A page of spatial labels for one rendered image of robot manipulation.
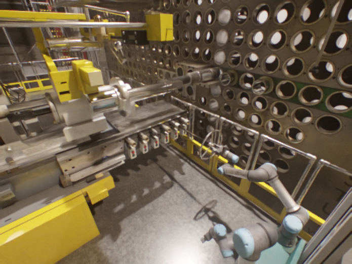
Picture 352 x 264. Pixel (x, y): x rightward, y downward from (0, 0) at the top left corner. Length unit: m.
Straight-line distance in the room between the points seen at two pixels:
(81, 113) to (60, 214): 0.94
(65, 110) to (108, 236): 1.45
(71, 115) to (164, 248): 1.67
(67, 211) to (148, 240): 0.90
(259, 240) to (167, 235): 1.41
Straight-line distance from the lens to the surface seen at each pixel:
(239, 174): 1.71
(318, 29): 2.64
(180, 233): 2.29
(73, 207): 2.00
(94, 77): 1.41
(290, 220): 1.72
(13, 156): 2.12
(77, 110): 1.94
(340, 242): 1.10
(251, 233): 1.03
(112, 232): 2.41
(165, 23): 1.14
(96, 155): 2.17
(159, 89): 1.95
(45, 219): 2.04
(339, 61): 2.60
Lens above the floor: 2.02
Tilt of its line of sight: 31 degrees down
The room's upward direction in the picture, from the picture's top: straight up
